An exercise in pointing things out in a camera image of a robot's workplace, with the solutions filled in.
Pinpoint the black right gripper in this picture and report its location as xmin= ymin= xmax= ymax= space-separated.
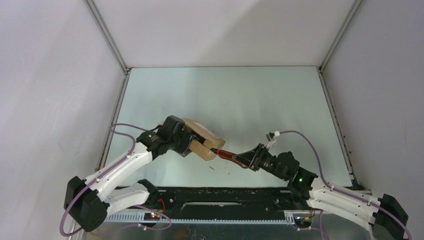
xmin=232 ymin=143 xmax=288 ymax=182

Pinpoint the red black utility knife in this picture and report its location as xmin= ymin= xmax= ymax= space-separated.
xmin=210 ymin=148 xmax=248 ymax=169

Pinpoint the brown cardboard express box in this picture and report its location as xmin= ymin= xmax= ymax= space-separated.
xmin=182 ymin=118 xmax=226 ymax=161

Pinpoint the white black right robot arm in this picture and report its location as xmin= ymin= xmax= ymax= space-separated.
xmin=231 ymin=143 xmax=412 ymax=240

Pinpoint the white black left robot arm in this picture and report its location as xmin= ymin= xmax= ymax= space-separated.
xmin=59 ymin=115 xmax=198 ymax=237

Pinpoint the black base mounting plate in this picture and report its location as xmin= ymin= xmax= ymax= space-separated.
xmin=126 ymin=180 xmax=319 ymax=221

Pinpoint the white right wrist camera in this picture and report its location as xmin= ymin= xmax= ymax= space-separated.
xmin=265 ymin=131 xmax=280 ymax=150

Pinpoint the grey cable duct rail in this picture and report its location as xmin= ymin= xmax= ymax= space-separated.
xmin=105 ymin=211 xmax=296 ymax=225

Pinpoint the aluminium frame post right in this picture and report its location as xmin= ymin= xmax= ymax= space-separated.
xmin=318 ymin=0 xmax=365 ymax=73

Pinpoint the aluminium frame post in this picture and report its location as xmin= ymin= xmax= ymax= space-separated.
xmin=83 ymin=0 xmax=130 ymax=75
xmin=318 ymin=0 xmax=365 ymax=73

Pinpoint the aluminium frame post left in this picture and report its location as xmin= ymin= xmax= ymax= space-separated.
xmin=83 ymin=0 xmax=130 ymax=75

